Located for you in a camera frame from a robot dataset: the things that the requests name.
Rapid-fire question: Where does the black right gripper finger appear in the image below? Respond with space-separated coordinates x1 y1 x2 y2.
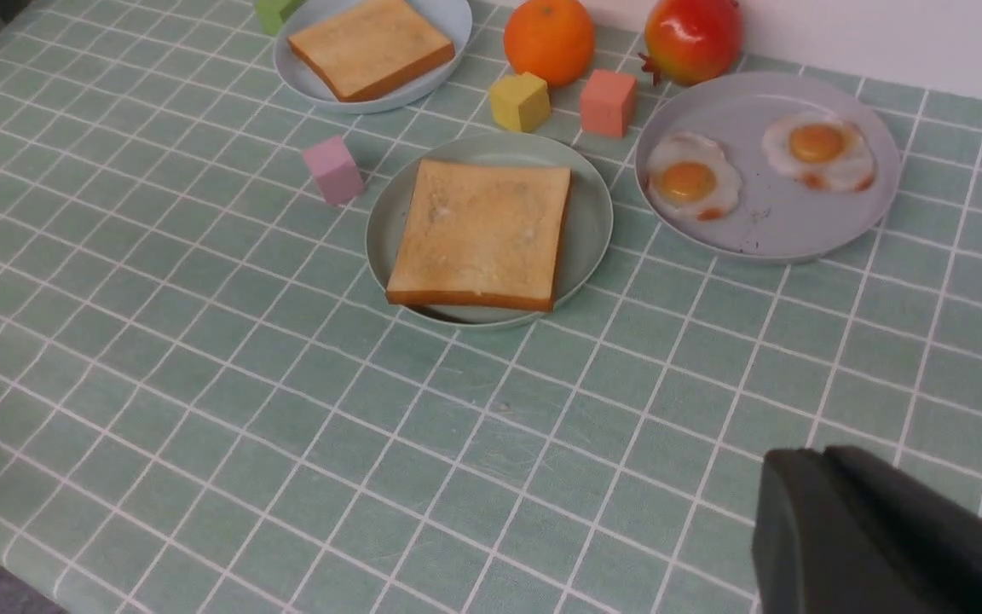
751 444 982 613

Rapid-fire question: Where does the toast slice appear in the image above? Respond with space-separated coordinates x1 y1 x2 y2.
385 159 573 312
286 1 456 102

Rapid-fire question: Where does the grey egg plate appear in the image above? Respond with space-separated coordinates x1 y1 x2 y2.
634 72 903 264

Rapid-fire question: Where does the right fried egg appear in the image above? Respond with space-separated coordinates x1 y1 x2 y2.
760 110 876 192

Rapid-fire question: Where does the fried egg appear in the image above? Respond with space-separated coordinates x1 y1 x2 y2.
760 110 876 192
643 131 743 222

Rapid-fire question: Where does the left fried egg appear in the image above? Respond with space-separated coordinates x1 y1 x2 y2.
643 131 743 222

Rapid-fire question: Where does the salmon foam cube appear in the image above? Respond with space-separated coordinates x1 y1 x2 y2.
578 69 638 139

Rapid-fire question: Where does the red pomegranate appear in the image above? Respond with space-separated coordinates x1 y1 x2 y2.
639 1 744 87

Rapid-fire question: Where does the yellow foam block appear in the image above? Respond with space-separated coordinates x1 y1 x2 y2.
488 72 551 133

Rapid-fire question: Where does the orange fruit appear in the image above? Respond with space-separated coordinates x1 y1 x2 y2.
503 1 596 87

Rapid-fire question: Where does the pink foam cube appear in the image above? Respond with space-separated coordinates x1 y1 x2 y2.
303 135 365 206

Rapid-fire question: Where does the light blue bread plate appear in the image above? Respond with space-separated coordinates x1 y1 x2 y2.
272 1 474 115

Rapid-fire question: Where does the green checked tablecloth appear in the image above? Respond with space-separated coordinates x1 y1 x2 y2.
0 1 982 613

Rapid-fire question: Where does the green foam cube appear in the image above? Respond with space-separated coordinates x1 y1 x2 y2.
254 0 303 38

